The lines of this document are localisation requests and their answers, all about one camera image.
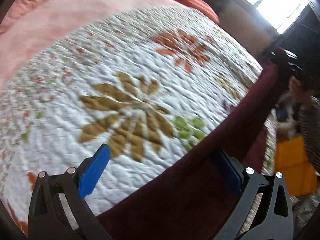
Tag maroon pants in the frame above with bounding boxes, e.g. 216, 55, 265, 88
98, 64, 281, 239

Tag person's right hand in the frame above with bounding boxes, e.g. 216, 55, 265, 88
289, 76, 313, 110

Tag orange red pillow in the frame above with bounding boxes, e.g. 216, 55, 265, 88
175, 0, 220, 24

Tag white floral quilt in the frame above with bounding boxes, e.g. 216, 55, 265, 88
1, 7, 261, 233

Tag pink bed sheet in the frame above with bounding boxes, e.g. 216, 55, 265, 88
1, 0, 179, 85

